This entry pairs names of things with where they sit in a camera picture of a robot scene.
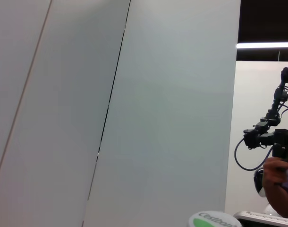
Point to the bare person hand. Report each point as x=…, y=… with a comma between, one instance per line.
x=273, y=170

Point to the clear green-label water bottle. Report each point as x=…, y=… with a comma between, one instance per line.
x=212, y=220

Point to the black background robot arm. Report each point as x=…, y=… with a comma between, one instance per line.
x=278, y=139

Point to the bare person forearm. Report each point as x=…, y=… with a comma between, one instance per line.
x=281, y=203

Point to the white black round device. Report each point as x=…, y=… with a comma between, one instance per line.
x=258, y=182

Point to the white slotted housing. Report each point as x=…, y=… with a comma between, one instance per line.
x=259, y=217

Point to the ceiling light strip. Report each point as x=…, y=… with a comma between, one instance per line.
x=264, y=45

